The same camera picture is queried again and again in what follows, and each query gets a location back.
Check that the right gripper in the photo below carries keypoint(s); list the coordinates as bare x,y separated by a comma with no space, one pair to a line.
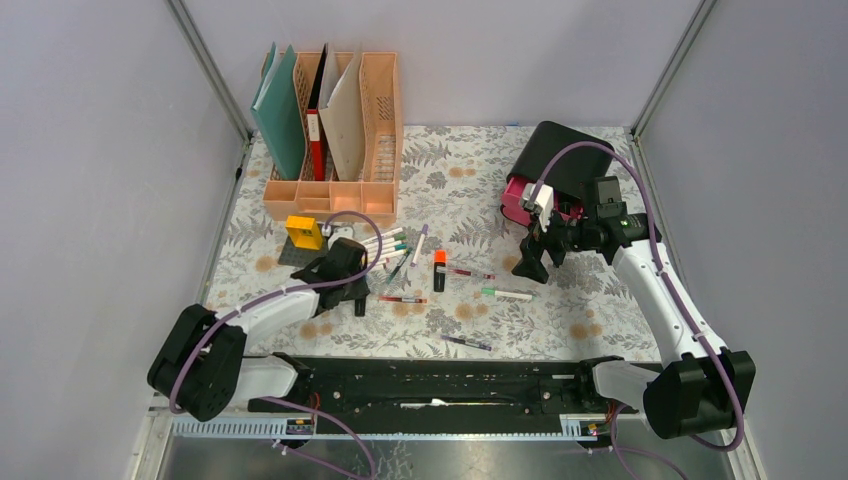
531,267

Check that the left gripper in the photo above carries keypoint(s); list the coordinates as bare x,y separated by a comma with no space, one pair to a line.
359,291

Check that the orange cap black highlighter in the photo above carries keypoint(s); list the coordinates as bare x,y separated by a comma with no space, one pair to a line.
439,277

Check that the red binder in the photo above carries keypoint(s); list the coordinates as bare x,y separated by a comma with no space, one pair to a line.
314,128

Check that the beige kraft notebook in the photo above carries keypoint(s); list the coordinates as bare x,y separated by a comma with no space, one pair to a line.
340,111

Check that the teal folder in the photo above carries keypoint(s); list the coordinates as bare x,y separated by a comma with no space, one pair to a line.
275,110

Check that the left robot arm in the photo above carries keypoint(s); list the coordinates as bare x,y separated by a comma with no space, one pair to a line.
232,338

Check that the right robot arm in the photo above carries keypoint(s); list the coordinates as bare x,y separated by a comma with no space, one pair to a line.
703,386

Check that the grey baseplate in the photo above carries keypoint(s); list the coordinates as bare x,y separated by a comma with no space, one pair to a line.
292,256

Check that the yellow block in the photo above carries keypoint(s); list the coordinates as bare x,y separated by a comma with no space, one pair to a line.
304,232

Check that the dark red pen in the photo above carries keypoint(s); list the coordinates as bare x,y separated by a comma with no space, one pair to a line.
468,273

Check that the white marker black cap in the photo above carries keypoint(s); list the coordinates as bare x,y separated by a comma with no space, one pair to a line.
388,234

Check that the floral table mat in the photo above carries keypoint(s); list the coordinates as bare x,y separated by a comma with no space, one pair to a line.
451,178

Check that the white purple marker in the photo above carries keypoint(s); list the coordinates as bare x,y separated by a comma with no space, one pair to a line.
418,247

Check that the orange plastic file organizer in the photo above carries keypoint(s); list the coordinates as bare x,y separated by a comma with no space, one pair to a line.
376,192

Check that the purple pen near front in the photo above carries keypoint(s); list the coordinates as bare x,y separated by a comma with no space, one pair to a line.
467,342

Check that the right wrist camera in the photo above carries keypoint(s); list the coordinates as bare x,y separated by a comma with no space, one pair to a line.
538,199

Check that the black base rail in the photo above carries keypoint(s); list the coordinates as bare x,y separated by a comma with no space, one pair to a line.
400,396

